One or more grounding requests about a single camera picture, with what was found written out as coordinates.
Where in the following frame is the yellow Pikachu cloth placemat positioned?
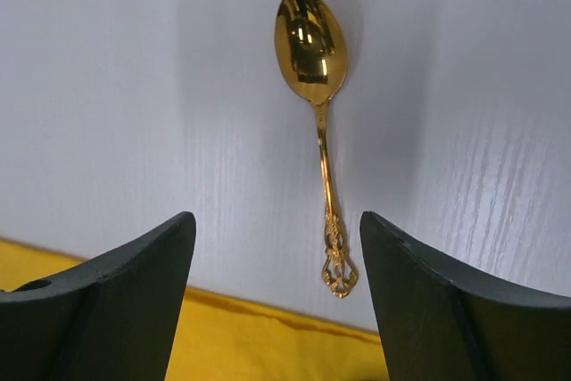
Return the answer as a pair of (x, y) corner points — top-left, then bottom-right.
(1, 244), (388, 380)

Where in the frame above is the gold ornate spoon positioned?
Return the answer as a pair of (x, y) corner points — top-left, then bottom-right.
(274, 0), (359, 299)

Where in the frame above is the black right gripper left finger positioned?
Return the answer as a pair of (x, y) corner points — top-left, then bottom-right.
(1, 211), (196, 380)

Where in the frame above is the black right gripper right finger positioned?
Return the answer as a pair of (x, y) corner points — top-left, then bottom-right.
(360, 211), (570, 380)

